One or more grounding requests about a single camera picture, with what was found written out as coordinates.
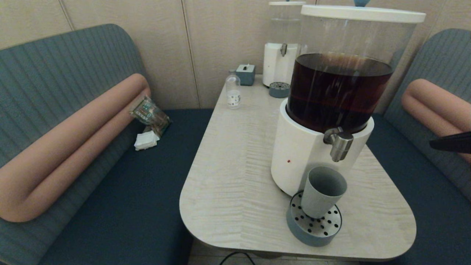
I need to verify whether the grey plastic cup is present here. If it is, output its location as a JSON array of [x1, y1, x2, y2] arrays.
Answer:
[[301, 166, 348, 220]]

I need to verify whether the pink cylindrical bolster cushion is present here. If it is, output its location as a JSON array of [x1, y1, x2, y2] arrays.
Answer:
[[0, 73, 151, 223], [401, 78, 471, 165]]

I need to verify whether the teal upholstered bench seat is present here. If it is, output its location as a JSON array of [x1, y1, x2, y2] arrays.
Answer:
[[362, 29, 471, 265], [0, 24, 215, 265]]

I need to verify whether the large dispenser with dark tea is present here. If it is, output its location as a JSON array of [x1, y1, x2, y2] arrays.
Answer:
[[270, 0, 427, 199]]

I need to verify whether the large blue-grey drip tray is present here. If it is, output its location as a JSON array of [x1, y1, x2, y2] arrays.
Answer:
[[286, 190, 343, 248]]

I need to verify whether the small blue-grey drip tray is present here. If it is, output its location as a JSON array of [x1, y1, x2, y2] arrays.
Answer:
[[269, 82, 291, 99]]

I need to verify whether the small clear water dispenser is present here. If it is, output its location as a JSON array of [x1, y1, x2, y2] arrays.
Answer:
[[263, 1, 307, 89]]

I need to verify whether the blue-grey tissue box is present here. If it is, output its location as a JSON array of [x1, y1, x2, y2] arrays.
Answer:
[[235, 64, 256, 86]]

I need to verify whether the small clear plastic bottle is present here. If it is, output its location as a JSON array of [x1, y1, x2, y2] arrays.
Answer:
[[225, 70, 241, 110]]

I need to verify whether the clear snack bag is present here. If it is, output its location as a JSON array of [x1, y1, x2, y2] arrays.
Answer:
[[129, 96, 171, 138]]

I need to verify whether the white folded napkin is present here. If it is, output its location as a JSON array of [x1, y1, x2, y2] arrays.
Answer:
[[134, 130, 160, 151]]

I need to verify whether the black floor cable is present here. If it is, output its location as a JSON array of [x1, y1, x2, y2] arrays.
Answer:
[[220, 252, 255, 265]]

